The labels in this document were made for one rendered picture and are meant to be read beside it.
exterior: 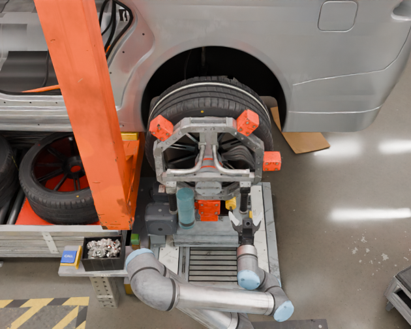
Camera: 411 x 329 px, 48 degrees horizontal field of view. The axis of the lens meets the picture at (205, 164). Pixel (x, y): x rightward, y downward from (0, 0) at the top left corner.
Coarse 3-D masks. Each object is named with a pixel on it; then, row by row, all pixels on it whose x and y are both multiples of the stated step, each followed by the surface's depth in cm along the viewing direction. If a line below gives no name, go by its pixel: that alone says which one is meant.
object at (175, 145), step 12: (180, 144) 236; (192, 144) 238; (228, 144) 235; (168, 156) 249; (180, 156) 261; (192, 156) 242; (168, 168) 246; (180, 168) 255; (228, 168) 248; (240, 168) 253
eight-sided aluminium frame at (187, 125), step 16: (176, 128) 219; (192, 128) 213; (208, 128) 213; (224, 128) 213; (160, 144) 221; (256, 144) 220; (160, 160) 229; (256, 160) 228; (160, 176) 238; (256, 176) 237; (224, 192) 250
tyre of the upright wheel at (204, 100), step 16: (192, 80) 229; (208, 80) 226; (224, 80) 227; (160, 96) 236; (176, 96) 224; (192, 96) 219; (208, 96) 218; (224, 96) 219; (240, 96) 223; (256, 96) 234; (160, 112) 226; (176, 112) 218; (192, 112) 217; (208, 112) 217; (224, 112) 217; (240, 112) 217; (256, 112) 225; (256, 128) 224; (272, 144) 234
